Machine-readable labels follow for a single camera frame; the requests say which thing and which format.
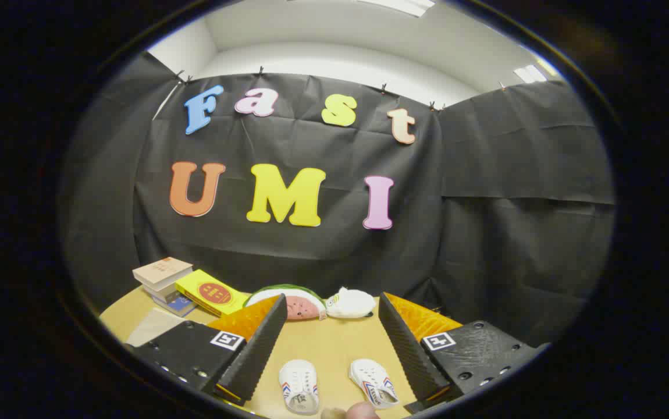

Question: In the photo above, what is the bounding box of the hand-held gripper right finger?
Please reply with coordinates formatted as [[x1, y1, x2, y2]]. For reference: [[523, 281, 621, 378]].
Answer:
[[378, 292, 550, 415]]

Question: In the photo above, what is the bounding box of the white book dark spine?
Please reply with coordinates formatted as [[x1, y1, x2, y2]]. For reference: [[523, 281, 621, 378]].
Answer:
[[143, 282, 179, 304]]

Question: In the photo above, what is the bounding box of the yellow book red circle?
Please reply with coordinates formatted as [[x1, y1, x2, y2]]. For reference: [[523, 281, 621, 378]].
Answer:
[[175, 269, 252, 318]]

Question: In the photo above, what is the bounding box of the watermelon slice plush toy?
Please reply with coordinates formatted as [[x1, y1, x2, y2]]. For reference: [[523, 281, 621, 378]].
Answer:
[[244, 284, 328, 321]]

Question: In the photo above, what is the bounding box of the ceiling light panel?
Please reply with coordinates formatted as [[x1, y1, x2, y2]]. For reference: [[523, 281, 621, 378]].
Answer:
[[358, 0, 437, 17], [514, 65, 548, 84]]

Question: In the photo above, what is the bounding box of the beige fabric storage box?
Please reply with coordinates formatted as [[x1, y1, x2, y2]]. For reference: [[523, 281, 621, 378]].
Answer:
[[127, 307, 204, 347]]

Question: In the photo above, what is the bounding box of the blue book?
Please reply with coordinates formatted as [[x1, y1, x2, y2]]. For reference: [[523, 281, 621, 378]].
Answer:
[[151, 293, 197, 318]]

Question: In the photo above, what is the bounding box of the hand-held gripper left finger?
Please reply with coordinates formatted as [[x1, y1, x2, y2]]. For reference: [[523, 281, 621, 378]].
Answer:
[[127, 294, 287, 407]]

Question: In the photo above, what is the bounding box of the white plush toy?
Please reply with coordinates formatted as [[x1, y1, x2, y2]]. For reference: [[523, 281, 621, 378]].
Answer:
[[326, 287, 377, 319]]

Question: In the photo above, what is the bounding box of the beige book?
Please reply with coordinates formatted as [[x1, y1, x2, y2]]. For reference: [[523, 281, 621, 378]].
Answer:
[[133, 257, 194, 292]]

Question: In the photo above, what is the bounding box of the white shoe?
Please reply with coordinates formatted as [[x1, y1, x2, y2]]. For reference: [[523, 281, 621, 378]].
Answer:
[[279, 359, 319, 415], [349, 358, 400, 409]]

